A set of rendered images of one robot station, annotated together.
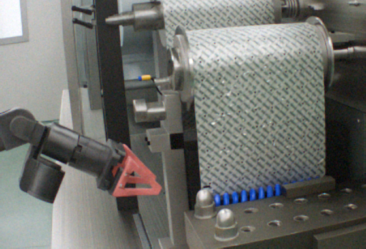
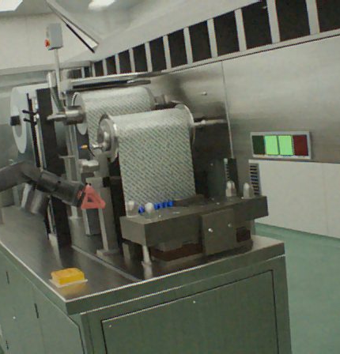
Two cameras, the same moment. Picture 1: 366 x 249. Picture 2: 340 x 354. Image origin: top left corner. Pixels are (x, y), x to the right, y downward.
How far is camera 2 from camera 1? 0.73 m
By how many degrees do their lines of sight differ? 18
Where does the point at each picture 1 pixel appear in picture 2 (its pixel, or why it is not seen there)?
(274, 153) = (164, 182)
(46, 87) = not seen: outside the picture
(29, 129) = (32, 171)
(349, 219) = (217, 207)
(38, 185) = (36, 205)
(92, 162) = (67, 190)
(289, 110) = (170, 157)
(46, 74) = not seen: outside the picture
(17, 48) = not seen: outside the picture
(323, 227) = (203, 211)
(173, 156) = (104, 191)
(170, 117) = (101, 167)
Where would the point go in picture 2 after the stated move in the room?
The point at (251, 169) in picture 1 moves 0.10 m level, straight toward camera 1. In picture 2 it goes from (153, 193) to (158, 197)
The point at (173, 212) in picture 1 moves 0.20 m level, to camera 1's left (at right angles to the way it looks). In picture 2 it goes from (106, 227) to (42, 239)
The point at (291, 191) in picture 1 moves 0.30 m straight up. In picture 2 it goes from (179, 201) to (166, 99)
